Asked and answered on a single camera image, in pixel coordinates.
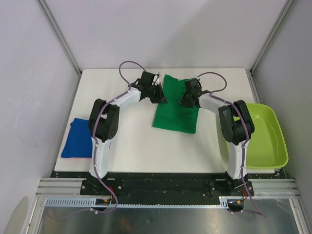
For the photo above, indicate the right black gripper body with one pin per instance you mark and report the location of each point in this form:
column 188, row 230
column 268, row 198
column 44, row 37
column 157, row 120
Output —
column 185, row 100

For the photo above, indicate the left corner aluminium post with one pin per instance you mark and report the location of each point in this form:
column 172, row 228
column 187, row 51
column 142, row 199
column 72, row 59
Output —
column 58, row 34

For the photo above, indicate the green t shirt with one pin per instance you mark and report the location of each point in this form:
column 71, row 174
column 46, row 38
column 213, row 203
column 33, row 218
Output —
column 172, row 115

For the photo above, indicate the grey slotted cable duct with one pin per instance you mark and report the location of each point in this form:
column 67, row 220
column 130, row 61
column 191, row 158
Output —
column 98, row 202

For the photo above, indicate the aluminium frame rail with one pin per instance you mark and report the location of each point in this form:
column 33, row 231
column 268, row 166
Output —
column 263, row 188

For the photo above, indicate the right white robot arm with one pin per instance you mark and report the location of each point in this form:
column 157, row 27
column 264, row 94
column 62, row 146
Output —
column 236, row 127

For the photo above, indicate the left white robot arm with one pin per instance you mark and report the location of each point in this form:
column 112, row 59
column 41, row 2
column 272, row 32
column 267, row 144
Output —
column 104, row 117

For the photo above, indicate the corner aluminium post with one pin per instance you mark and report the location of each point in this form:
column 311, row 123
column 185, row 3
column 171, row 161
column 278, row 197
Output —
column 277, row 26
column 58, row 34

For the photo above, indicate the blue t shirt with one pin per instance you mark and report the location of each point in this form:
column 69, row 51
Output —
column 79, row 141

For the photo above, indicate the right corner aluminium post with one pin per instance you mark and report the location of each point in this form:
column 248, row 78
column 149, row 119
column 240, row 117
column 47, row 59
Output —
column 277, row 26

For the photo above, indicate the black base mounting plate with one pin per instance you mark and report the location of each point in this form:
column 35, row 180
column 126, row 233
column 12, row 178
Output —
column 125, row 183

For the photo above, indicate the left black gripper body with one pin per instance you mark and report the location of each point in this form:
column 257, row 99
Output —
column 154, row 93

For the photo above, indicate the lime green plastic bin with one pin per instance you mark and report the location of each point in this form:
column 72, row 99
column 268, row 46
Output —
column 267, row 148

